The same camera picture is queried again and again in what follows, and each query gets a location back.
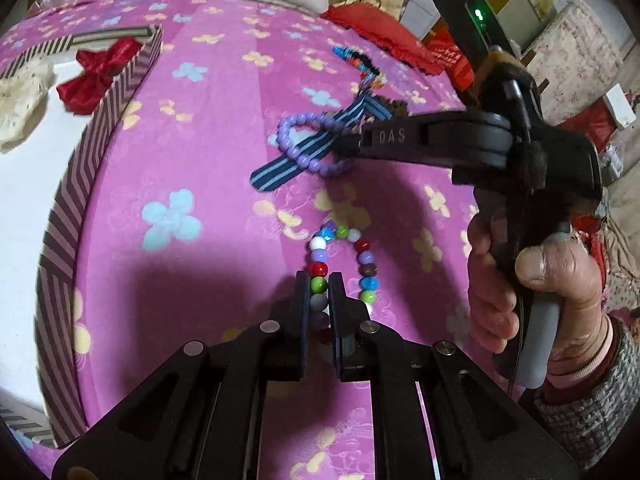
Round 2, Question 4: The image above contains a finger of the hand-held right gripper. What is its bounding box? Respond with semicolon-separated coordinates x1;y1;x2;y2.
332;116;431;163

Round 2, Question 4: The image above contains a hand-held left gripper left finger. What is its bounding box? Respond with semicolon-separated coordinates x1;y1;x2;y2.
52;270;313;480

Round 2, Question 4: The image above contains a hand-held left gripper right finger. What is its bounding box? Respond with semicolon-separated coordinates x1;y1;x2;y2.
327;271;581;480

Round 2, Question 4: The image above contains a multicolour bead bracelet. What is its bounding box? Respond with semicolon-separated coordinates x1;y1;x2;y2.
306;220;383;346

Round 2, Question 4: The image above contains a colourful beaded string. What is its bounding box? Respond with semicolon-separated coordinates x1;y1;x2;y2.
332;45;388;96

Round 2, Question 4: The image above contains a purple bead bracelet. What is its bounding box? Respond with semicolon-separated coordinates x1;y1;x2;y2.
276;112;356;178

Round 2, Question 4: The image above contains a blue striped ribbon band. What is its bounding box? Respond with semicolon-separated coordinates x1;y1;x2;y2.
250;91;396;193

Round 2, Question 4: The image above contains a striped jewelry box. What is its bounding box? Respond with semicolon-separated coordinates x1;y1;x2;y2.
0;24;163;448

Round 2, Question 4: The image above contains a person's right forearm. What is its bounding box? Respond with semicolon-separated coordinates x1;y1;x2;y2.
520;310;640;472

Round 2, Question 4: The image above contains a person's right hand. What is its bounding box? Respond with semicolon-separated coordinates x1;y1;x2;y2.
466;214;618;361

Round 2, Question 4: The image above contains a white box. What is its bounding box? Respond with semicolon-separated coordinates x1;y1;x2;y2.
602;85;639;131

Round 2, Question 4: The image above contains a red paper bag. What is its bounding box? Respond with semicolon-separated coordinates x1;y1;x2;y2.
425;27;476;91

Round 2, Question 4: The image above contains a floral mattress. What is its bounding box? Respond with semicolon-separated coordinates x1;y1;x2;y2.
522;0;626;121

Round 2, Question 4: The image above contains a red fringed cushion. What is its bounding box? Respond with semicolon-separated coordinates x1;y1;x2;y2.
320;4;436;76

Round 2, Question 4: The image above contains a purple floral bedsheet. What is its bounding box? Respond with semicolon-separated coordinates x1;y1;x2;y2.
0;0;501;480

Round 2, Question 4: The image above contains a red bow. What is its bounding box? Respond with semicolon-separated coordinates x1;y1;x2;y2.
56;38;143;115

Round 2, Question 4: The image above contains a white lace flower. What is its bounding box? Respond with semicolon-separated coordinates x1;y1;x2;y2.
0;62;56;153

